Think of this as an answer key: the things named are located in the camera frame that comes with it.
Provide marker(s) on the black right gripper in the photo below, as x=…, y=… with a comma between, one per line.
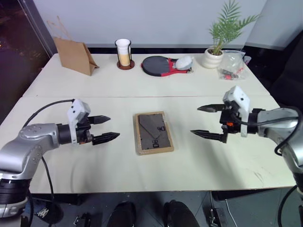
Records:
x=229, y=121

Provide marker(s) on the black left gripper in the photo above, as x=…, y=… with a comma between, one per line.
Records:
x=83, y=134

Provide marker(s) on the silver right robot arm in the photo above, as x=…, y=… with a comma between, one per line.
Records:
x=281, y=132

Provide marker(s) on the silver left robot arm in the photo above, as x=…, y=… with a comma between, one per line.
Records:
x=28, y=146

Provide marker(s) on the clear plastic bag of parts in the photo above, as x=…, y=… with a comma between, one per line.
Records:
x=233, y=66

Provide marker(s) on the white ribbed plant pot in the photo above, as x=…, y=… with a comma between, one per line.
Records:
x=211, y=58

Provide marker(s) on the white crumpled cloth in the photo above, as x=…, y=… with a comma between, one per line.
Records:
x=184, y=62

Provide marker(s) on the black table tennis paddle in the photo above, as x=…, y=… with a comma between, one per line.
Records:
x=158, y=66

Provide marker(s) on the cup holder with cups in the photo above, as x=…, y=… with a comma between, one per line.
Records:
x=124, y=54

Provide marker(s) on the brown paper bag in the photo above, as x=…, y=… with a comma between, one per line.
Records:
x=73, y=56

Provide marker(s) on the black chair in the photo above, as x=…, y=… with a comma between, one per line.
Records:
x=281, y=73

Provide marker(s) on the dark rounded shape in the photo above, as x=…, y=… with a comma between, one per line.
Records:
x=181, y=214

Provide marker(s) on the green palm plant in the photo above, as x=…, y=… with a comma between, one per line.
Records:
x=225, y=26

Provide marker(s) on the black round stand base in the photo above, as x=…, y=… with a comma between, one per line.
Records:
x=48, y=212

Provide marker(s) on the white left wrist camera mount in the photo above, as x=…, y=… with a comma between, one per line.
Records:
x=77, y=113

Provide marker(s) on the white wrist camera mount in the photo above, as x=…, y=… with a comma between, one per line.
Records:
x=240, y=106
x=77, y=113

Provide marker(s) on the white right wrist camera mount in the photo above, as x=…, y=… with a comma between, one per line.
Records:
x=240, y=106

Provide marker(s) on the wooden framed dark board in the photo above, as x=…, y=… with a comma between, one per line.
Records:
x=153, y=133

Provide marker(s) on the black table bracket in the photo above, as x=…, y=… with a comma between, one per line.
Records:
x=81, y=218
x=214, y=214

